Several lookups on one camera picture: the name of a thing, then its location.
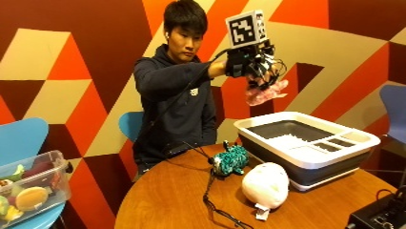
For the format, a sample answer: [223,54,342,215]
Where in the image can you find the pink soft toy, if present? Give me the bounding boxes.
[245,78,289,107]

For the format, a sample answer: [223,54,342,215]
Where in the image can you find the white marker cube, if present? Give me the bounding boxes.
[225,9,269,50]

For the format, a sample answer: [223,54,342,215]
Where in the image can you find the the person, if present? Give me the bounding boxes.
[132,0,228,182]

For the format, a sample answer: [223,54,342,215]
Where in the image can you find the white and grey collapsible tub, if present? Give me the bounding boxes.
[232,111,382,193]

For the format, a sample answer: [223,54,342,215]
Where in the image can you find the teal patterned soft toy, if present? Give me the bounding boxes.
[207,140,251,177]

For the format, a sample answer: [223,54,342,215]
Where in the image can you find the white round soft toy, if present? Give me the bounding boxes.
[241,161,291,221]

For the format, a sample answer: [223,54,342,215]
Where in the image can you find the light blue chair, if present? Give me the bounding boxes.
[119,111,145,143]
[0,117,68,229]

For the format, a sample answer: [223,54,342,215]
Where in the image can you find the black electronic box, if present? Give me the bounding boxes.
[345,185,406,229]

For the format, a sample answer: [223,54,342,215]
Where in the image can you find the clear plastic storage box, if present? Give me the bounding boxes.
[0,150,74,229]

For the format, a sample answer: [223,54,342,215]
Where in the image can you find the green toy fruit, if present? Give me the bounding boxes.
[2,163,27,183]

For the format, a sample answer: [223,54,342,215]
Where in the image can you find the orange round toy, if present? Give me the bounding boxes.
[14,186,50,213]

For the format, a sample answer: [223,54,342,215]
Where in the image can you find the yellow toy fruit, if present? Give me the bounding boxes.
[0,204,24,222]

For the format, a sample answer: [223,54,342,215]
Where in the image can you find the black cable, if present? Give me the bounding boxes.
[145,47,256,229]

